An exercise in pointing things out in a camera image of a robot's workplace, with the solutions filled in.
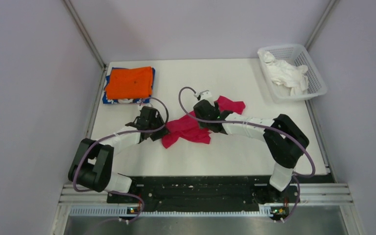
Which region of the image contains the pink t-shirt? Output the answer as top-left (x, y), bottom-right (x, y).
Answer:
top-left (161, 96), bottom-right (246, 149)

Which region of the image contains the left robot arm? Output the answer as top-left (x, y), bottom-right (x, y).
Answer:
top-left (68, 106), bottom-right (169, 202)

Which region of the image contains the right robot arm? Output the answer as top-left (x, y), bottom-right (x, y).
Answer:
top-left (193, 100), bottom-right (309, 202)

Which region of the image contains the folded orange t-shirt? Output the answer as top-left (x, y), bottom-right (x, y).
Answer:
top-left (105, 67), bottom-right (154, 99)

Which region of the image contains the white crumpled t-shirt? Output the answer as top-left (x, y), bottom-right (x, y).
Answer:
top-left (258, 50), bottom-right (309, 96)

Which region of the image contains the white plastic laundry basket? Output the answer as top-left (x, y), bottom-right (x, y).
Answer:
top-left (258, 44), bottom-right (327, 103)

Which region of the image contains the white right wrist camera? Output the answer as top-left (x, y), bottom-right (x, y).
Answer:
top-left (194, 90), bottom-right (212, 101)

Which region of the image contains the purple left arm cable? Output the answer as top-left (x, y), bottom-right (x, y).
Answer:
top-left (72, 96), bottom-right (170, 225)

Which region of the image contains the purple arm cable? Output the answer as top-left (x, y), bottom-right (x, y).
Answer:
top-left (72, 96), bottom-right (170, 225)
top-left (178, 86), bottom-right (316, 223)

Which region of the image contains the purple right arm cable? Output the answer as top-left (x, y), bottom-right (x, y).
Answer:
top-left (178, 86), bottom-right (316, 223)

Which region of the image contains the aluminium frame rail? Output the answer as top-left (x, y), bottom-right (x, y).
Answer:
top-left (51, 177), bottom-right (365, 235)

